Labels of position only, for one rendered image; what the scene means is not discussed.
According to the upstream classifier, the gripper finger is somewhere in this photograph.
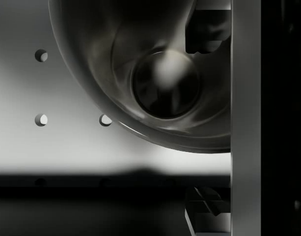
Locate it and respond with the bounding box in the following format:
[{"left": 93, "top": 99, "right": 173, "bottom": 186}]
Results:
[
  {"left": 185, "top": 9, "right": 232, "bottom": 55},
  {"left": 185, "top": 186, "right": 232, "bottom": 236}
]

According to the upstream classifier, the black mug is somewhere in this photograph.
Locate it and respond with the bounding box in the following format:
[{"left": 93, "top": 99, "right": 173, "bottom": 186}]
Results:
[{"left": 48, "top": 0, "right": 232, "bottom": 154}]

